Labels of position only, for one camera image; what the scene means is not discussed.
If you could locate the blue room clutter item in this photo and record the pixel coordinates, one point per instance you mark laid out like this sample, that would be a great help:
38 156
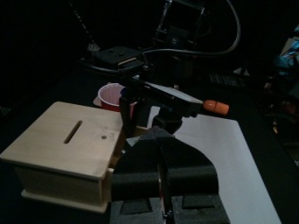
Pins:
286 58

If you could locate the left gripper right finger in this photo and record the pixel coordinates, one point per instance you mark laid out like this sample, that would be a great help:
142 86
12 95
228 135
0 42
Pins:
190 175

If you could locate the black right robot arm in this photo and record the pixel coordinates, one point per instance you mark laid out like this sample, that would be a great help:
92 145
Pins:
176 35

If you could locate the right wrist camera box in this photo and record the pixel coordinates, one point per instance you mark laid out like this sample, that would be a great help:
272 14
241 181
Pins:
116 55

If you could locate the dark ridged panel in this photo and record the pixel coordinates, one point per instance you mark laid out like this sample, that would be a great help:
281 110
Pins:
226 79

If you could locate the red plastic cup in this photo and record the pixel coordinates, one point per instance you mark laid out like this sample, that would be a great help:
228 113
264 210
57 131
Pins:
108 97

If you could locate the orange rounded toy piece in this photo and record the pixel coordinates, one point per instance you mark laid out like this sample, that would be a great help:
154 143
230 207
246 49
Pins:
216 107

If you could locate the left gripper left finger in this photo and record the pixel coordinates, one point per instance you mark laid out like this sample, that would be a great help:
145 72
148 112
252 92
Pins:
136 175

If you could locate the white cutting board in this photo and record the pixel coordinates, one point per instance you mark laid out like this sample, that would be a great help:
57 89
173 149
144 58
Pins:
240 163

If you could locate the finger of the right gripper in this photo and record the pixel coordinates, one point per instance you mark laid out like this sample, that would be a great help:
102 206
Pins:
169 119
128 116

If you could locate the wooden slot box red front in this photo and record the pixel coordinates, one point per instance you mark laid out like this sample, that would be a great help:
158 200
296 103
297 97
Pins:
57 151

